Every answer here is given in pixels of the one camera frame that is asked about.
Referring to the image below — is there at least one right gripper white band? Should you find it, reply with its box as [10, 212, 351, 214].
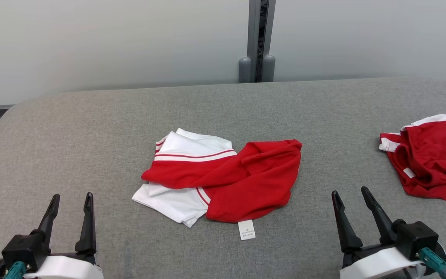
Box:
[332, 187, 425, 279]

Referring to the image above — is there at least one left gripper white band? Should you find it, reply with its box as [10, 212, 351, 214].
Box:
[0, 193, 103, 279]

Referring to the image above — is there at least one red white basketball jersey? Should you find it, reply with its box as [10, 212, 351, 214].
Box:
[132, 128, 303, 241]

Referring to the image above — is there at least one grey fabric sofa cushion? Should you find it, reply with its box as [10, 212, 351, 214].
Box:
[0, 76, 446, 279]

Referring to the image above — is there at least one teal left camera connector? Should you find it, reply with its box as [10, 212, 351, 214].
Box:
[4, 262, 28, 279]

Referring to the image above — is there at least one teal camera connector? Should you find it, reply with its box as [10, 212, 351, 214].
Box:
[4, 262, 28, 279]
[419, 248, 446, 279]

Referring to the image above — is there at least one teal right camera connector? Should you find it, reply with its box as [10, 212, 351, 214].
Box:
[419, 248, 446, 279]

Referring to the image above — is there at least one grey cylinder post foot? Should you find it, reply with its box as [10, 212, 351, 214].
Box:
[262, 54, 276, 82]
[238, 57, 252, 83]

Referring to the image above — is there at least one grey metal partition post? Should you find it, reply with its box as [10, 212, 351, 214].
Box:
[246, 0, 276, 83]

